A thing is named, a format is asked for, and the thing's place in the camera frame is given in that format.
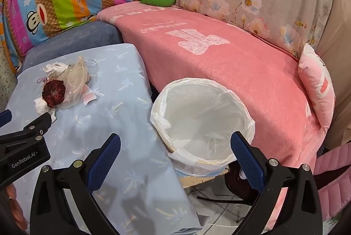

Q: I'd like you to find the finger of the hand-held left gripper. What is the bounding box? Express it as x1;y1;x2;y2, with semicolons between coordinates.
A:
0;110;13;129
0;112;53;146

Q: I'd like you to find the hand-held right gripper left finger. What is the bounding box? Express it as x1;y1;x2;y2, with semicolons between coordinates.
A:
30;133;122;235

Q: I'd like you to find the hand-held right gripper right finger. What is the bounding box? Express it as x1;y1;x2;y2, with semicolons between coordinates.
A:
230;131;323;235

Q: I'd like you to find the cream sheer bag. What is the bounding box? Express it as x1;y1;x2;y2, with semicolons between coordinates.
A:
56;55;93;110

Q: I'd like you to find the trash bin with white liner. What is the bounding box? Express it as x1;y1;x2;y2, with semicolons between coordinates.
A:
150;77;256;178

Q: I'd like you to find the person's left hand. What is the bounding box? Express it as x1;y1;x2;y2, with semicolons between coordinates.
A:
5;185;30;228

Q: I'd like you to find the dark stool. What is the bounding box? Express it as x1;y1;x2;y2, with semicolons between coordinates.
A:
225;164;264;199

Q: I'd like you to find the dark red scrunchie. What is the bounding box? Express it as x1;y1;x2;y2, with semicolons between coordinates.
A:
42;80;66;108

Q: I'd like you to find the light blue patterned cloth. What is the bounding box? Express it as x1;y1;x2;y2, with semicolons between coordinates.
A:
0;43;202;235

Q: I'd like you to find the wooden board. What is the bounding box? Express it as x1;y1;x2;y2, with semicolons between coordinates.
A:
180;173;229;189

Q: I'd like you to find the pink blanket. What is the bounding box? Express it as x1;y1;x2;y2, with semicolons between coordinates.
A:
97;2;327;228

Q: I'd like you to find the blue-grey sofa cushion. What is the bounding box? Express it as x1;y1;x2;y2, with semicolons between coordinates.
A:
22;21;124;71

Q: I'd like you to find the pink cartoon pillow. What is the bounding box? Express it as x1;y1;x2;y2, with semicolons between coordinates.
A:
298;43;337;135

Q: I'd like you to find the beige cloth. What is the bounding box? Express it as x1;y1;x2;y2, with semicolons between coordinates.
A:
314;0;351;150

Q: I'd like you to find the black cable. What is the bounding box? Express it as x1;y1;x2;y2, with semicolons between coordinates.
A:
196;194;256;207

